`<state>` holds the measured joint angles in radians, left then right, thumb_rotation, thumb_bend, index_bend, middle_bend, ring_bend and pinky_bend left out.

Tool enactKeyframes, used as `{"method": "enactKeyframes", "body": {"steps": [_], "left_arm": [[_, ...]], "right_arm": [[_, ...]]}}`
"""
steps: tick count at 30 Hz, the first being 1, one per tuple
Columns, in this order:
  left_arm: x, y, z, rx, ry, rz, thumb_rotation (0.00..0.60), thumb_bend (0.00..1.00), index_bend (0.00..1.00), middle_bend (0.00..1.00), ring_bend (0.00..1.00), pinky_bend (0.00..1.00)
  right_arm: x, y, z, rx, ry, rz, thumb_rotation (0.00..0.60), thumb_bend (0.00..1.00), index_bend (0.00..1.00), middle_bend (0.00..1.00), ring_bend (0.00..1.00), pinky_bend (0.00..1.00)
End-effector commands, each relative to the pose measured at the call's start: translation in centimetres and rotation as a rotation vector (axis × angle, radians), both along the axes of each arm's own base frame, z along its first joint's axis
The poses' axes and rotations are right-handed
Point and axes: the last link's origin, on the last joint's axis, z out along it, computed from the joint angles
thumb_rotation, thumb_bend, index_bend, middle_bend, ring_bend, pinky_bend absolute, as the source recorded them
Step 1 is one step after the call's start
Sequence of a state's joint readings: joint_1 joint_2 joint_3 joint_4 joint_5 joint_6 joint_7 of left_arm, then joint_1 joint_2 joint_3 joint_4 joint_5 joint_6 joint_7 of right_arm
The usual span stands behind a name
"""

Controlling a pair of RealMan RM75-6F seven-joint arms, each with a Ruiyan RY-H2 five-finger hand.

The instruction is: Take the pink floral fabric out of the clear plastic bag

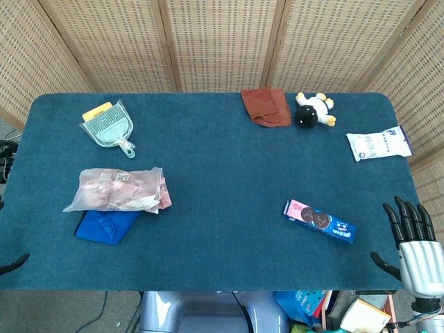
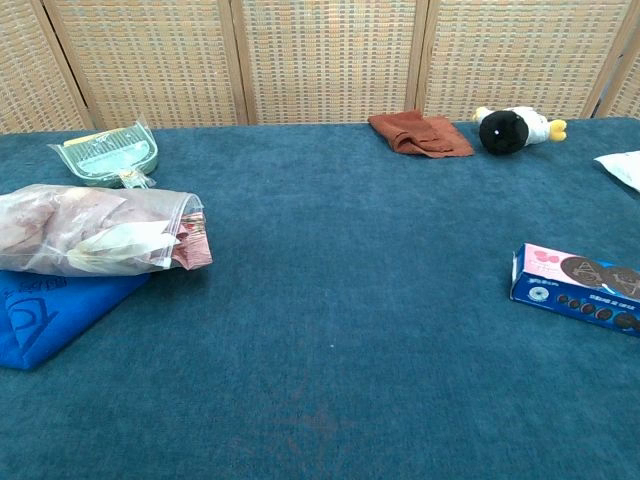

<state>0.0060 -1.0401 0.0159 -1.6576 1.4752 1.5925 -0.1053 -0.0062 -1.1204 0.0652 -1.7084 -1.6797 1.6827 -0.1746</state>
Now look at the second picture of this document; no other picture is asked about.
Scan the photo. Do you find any pink cloth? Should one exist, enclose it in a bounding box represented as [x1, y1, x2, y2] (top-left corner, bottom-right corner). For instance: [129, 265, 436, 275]
[169, 208, 214, 272]

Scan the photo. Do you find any translucent white plastic bag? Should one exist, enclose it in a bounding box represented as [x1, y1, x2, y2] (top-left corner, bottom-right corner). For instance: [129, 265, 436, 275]
[0, 183, 207, 277]

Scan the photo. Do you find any teal carpet table cover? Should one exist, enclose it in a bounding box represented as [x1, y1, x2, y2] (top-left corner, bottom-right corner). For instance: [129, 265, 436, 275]
[0, 117, 640, 480]

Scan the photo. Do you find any brown folded cloth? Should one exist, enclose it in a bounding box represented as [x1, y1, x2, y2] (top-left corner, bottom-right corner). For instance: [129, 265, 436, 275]
[367, 110, 475, 160]

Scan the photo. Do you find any woven wicker folding screen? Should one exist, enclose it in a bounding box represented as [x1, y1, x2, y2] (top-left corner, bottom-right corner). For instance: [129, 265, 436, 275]
[0, 0, 640, 134]

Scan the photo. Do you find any black and white plush toy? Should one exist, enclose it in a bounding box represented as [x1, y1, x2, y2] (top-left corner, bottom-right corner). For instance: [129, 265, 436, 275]
[472, 105, 569, 156]

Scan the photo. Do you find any green dustpan in plastic wrap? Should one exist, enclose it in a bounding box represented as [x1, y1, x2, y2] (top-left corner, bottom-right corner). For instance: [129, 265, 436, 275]
[47, 117, 162, 190]

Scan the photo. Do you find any blue cookie box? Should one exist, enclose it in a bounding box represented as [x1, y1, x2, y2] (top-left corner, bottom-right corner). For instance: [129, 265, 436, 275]
[509, 243, 640, 339]

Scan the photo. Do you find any white printed packet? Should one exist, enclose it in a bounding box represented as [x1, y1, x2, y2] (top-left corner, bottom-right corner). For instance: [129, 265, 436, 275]
[593, 150, 640, 194]

